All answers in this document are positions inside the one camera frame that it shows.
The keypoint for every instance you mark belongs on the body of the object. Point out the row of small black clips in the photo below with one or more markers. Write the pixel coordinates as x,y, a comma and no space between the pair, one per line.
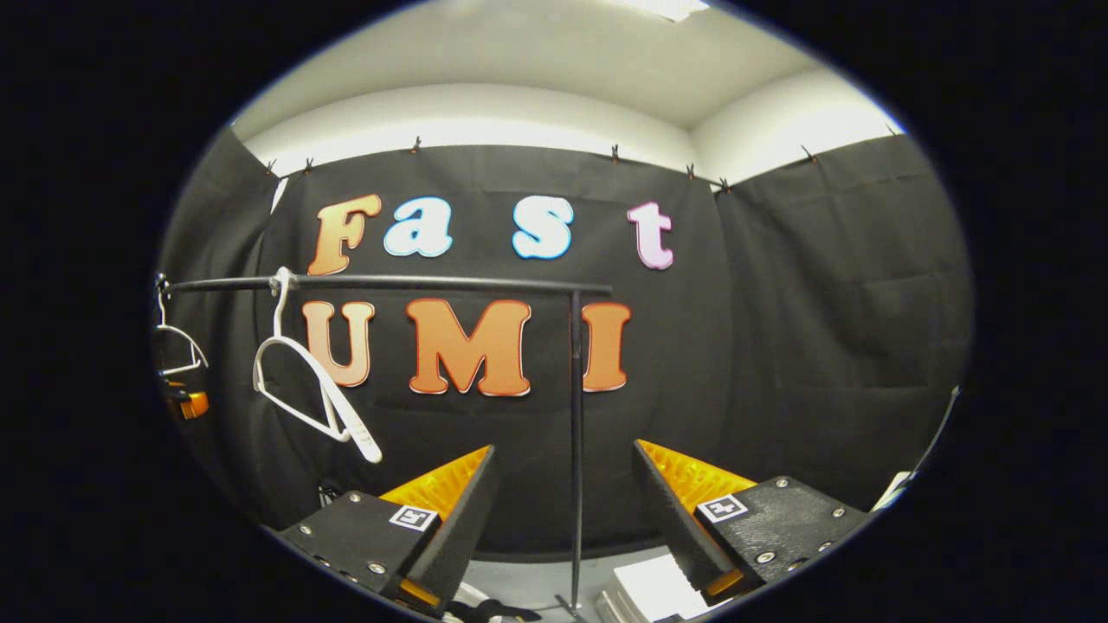
615,154

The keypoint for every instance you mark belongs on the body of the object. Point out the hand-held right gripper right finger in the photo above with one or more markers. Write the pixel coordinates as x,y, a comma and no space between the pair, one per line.
671,528

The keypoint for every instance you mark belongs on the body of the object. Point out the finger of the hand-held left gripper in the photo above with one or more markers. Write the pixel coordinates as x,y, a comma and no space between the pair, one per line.
195,405

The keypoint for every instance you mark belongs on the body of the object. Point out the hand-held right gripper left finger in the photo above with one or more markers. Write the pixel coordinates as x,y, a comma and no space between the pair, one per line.
459,528

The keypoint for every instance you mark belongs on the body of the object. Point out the white clothes hanger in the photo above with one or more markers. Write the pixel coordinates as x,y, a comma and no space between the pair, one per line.
359,433
183,333

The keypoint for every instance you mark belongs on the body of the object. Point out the black knitted jacket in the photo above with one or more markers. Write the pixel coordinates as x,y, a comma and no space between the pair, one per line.
493,611

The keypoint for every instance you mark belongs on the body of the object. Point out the ceiling light panel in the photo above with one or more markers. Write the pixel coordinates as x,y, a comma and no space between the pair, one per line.
666,7

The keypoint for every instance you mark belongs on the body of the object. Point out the black backdrop cloth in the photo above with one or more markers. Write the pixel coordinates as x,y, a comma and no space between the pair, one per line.
822,329

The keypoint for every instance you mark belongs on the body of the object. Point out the black clothes rack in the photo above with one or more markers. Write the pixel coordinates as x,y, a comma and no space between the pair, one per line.
433,283

